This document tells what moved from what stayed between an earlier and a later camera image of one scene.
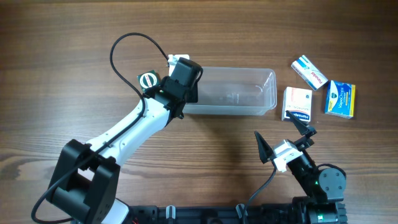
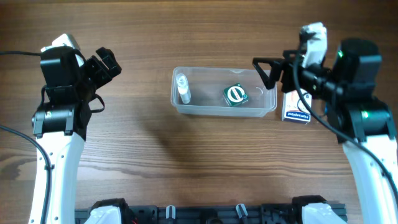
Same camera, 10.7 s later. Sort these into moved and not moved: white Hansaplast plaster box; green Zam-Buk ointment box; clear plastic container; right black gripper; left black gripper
Moved: left black gripper; right black gripper; green Zam-Buk ointment box
Not moved: clear plastic container; white Hansaplast plaster box
